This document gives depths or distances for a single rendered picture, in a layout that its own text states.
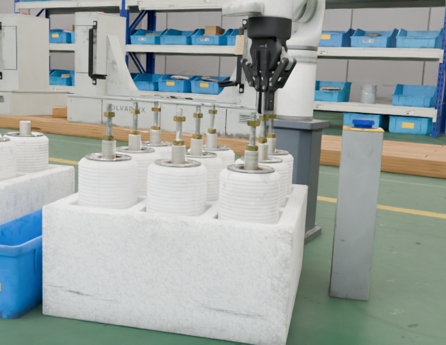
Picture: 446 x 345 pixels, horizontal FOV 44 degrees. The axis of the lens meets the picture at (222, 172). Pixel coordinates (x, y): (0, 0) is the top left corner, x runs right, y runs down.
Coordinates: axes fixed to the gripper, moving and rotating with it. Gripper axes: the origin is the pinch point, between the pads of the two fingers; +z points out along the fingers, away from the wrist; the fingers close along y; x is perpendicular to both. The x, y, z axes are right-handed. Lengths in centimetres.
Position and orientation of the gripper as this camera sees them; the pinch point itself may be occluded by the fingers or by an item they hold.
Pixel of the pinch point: (264, 103)
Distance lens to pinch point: 96.9
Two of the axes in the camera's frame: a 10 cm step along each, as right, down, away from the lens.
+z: -0.5, 9.9, 1.6
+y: -5.6, -1.6, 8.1
